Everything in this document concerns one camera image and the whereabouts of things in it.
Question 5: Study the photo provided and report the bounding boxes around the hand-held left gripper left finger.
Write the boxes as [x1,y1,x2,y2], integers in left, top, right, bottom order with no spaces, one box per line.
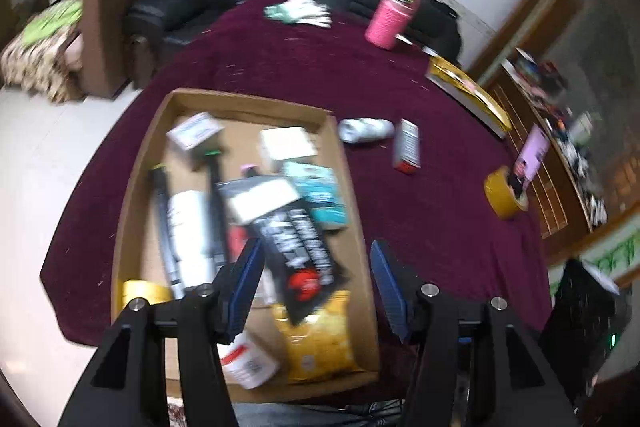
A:
[57,237,264,427]

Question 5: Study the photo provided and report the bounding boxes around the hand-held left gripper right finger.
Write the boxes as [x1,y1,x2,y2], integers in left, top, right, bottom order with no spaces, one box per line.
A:
[370,239,578,427]

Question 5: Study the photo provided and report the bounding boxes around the black snack packet red crab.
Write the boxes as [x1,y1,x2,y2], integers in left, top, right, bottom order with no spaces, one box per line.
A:
[247,202,353,327]

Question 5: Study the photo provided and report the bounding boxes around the black marker with green caps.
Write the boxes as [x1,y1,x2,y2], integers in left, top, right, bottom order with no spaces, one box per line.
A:
[200,148,231,278]

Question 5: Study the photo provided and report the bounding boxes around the black marker with yellow cap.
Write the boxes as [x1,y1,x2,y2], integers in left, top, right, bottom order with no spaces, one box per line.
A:
[150,164,183,300]

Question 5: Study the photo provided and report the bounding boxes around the blue cartoon tissue packet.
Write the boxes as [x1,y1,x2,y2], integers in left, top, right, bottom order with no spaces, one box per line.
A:
[281,161,349,230]

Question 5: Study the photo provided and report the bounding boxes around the red and grey carton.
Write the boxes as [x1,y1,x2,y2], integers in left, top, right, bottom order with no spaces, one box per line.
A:
[391,118,422,176]

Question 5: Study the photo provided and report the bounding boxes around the white square charger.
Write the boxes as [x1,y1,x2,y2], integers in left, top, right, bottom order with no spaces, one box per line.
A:
[257,127,319,172]

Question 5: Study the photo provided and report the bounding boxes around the small grey carton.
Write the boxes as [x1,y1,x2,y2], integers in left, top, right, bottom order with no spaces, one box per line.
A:
[166,112,223,170]

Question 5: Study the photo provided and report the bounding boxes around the shallow cardboard box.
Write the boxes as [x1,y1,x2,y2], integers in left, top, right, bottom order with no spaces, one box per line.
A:
[111,88,382,404]

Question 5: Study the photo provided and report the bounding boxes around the white and red packet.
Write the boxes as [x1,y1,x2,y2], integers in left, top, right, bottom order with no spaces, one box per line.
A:
[217,329,281,390]

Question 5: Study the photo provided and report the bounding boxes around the white tube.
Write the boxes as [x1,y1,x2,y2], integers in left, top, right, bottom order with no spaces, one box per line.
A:
[167,189,213,290]

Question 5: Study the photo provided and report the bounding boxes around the yellow snack bag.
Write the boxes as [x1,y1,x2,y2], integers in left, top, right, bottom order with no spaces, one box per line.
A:
[272,289,366,384]

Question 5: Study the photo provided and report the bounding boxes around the yellow tape roll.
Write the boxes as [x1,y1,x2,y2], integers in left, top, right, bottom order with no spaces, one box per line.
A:
[121,279,173,308]

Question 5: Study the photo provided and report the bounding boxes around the wooden sideboard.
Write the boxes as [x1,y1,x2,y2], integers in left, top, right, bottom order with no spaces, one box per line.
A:
[470,0,640,268]

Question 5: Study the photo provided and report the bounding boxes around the person's dark pants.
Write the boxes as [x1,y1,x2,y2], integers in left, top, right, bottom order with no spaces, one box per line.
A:
[235,399,406,427]

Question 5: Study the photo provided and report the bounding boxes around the brown packing tape roll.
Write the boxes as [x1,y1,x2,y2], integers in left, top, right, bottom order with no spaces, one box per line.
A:
[483,166,529,220]

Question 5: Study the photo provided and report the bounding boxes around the smartphone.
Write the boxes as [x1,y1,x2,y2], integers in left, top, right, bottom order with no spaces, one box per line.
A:
[512,123,551,188]

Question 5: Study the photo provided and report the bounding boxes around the pile of sideboard clutter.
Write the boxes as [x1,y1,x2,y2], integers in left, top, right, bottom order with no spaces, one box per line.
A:
[502,48,609,228]

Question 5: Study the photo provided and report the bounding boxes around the yellow padded envelope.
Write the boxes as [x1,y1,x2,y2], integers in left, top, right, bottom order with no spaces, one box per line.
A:
[425,55,513,140]

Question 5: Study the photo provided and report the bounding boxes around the maroon tablecloth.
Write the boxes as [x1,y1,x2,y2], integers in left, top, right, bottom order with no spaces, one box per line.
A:
[40,0,553,408]

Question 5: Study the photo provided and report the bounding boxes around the pink knit-sleeved bottle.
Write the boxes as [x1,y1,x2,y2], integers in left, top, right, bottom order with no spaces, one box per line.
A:
[364,0,421,50]

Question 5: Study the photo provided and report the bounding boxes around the white work gloves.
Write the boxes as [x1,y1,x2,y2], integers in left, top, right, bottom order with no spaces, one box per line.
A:
[263,0,333,28]

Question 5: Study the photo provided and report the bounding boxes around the patterned blanket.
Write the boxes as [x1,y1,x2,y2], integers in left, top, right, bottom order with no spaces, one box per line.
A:
[0,27,83,105]

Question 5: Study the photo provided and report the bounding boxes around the brown armchair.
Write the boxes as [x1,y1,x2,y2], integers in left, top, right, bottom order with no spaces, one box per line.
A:
[77,0,206,100]

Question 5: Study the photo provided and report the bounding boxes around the green cloth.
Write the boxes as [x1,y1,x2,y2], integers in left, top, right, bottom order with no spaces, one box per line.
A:
[20,0,83,48]

